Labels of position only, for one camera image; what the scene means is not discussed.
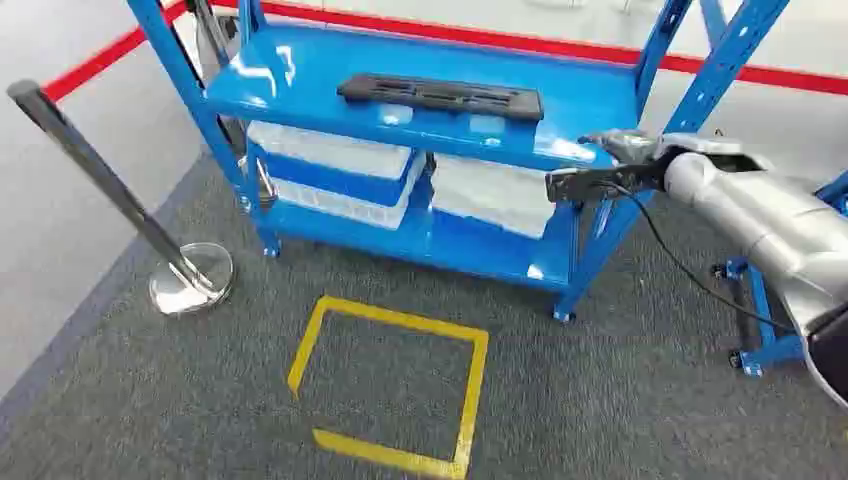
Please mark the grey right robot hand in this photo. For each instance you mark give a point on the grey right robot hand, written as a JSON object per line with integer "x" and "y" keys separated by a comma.
{"x": 623, "y": 146}

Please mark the black slotted plastic panel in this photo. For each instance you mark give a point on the black slotted plastic panel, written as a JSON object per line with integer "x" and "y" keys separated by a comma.
{"x": 440, "y": 96}

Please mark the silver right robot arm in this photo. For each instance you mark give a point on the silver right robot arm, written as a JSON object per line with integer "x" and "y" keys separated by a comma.
{"x": 762, "y": 218}

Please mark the translucent white plastic crate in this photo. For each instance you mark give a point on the translucent white plastic crate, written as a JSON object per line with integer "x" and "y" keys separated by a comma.
{"x": 490, "y": 199}
{"x": 344, "y": 206}
{"x": 331, "y": 149}

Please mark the red floor tape line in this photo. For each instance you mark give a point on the red floor tape line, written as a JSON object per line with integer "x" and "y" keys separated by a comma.
{"x": 464, "y": 36}

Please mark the blue metal shelf cart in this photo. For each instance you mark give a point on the blue metal shelf cart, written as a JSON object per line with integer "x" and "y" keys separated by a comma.
{"x": 424, "y": 79}

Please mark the yellow floor tape square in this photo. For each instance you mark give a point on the yellow floor tape square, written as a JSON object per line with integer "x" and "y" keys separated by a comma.
{"x": 474, "y": 391}

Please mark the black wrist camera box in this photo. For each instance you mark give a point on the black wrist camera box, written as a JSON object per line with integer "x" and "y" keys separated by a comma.
{"x": 590, "y": 184}

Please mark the blue metal trolley frame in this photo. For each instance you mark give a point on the blue metal trolley frame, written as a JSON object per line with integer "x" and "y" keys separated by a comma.
{"x": 762, "y": 311}

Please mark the black stanchion post chrome base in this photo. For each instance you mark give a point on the black stanchion post chrome base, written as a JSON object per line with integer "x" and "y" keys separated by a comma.
{"x": 99, "y": 172}
{"x": 210, "y": 33}

